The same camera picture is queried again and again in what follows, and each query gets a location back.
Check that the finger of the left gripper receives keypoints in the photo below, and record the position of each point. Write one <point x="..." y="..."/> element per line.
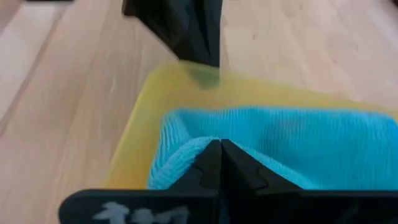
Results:
<point x="174" y="25"/>
<point x="213" y="28"/>

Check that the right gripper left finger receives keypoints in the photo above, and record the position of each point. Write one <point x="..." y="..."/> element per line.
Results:
<point x="205" y="180"/>

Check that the yellow plastic bin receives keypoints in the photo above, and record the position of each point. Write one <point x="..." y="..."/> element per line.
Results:
<point x="140" y="124"/>

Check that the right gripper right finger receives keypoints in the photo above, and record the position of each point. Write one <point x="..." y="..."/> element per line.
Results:
<point x="248" y="186"/>

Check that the blue microfiber towel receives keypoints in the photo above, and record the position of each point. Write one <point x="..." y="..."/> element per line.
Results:
<point x="295" y="140"/>

